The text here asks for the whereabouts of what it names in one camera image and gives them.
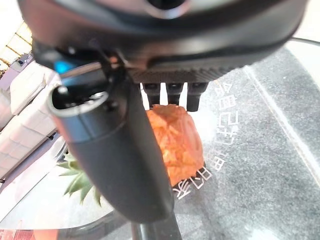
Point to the yellow lattice window frame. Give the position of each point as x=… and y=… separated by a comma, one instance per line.
x=17, y=42

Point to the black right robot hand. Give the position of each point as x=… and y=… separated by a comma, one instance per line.
x=155, y=40

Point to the orange pineapple with green leaves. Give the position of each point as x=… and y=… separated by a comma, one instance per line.
x=175, y=142

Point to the white cushioned sofa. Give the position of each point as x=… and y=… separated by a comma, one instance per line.
x=27, y=120

